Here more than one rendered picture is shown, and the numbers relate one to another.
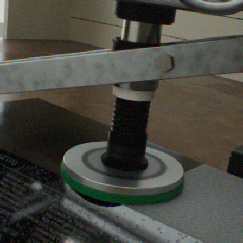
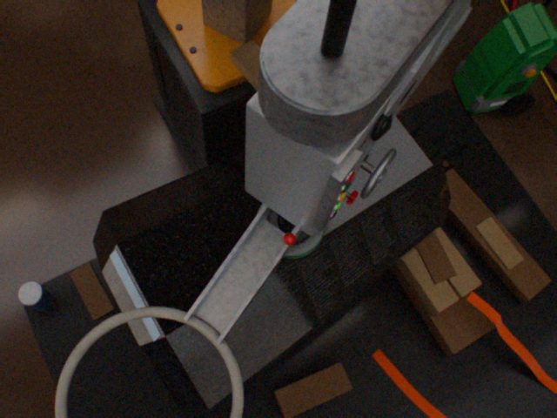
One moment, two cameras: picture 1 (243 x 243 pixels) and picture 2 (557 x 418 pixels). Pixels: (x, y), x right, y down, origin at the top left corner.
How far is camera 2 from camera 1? 1.56 m
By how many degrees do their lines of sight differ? 69
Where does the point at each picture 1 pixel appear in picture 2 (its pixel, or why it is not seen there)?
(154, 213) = (332, 224)
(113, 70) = not seen: hidden behind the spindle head
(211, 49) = not seen: hidden behind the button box
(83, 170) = (301, 247)
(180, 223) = (343, 216)
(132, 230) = (334, 237)
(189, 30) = not seen: outside the picture
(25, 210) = (291, 280)
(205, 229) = (349, 207)
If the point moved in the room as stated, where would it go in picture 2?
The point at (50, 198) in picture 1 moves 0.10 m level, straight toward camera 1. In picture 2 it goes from (294, 267) to (325, 273)
